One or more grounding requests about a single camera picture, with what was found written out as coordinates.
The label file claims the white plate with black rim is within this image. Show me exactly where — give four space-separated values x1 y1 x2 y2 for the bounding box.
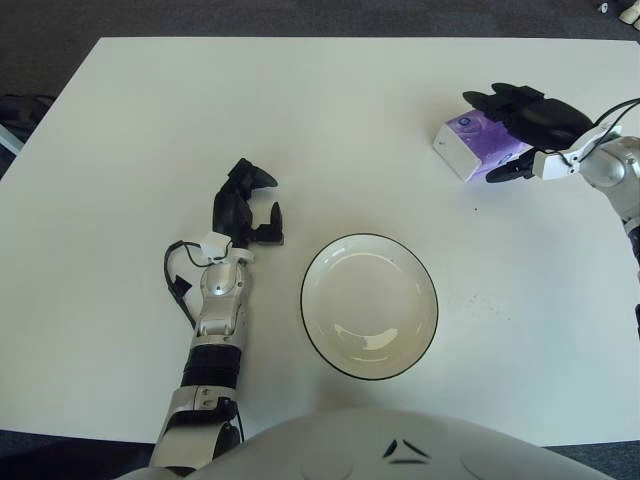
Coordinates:
299 232 440 381

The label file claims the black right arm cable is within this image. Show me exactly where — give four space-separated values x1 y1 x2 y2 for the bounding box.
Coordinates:
562 98 640 169

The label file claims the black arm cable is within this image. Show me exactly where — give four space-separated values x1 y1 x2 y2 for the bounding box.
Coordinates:
562 98 640 169
163 241 236 331

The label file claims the grey robot torso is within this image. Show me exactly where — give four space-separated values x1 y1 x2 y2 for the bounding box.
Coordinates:
112 405 640 480

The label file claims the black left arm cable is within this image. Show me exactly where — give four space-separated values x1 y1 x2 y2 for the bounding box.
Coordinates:
163 241 236 331

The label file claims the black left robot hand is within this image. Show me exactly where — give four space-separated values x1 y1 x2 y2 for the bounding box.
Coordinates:
211 157 286 250

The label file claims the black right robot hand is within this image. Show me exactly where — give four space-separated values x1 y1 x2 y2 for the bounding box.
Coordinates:
462 82 596 184

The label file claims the black bag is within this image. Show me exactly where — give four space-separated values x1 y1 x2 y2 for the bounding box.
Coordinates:
0 94 57 146

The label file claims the purple tissue paper pack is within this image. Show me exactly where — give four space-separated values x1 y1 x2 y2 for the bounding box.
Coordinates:
432 110 534 183

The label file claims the grey white furniture edge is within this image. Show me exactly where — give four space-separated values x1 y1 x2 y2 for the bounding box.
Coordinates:
0 123 24 157

